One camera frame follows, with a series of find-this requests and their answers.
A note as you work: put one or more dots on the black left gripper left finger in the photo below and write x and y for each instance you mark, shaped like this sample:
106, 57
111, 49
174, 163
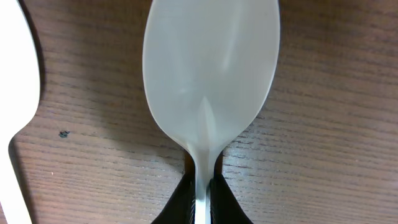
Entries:
180, 208

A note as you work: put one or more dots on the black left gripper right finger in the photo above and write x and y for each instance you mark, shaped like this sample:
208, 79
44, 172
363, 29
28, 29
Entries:
224, 207

